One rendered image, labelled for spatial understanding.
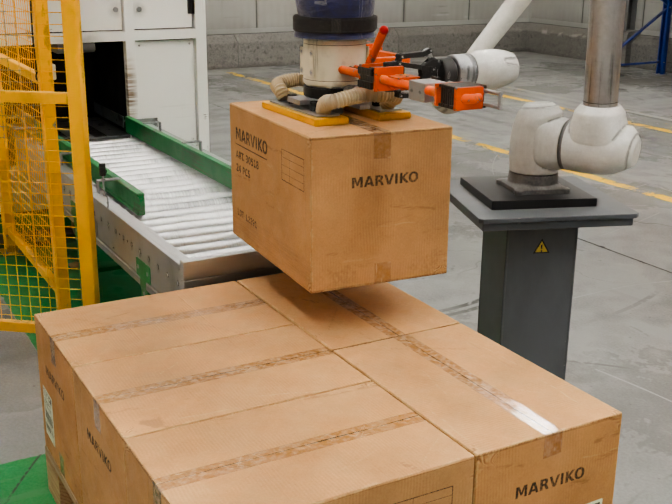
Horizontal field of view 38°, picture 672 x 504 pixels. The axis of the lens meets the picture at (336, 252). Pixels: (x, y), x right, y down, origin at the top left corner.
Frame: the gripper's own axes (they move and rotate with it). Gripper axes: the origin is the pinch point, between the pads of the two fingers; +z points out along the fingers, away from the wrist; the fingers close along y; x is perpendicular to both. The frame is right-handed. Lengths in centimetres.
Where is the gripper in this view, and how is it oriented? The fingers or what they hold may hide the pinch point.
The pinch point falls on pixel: (383, 77)
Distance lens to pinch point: 249.7
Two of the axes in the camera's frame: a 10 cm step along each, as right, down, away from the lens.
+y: 0.0, 9.5, 3.1
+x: -4.9, -2.7, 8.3
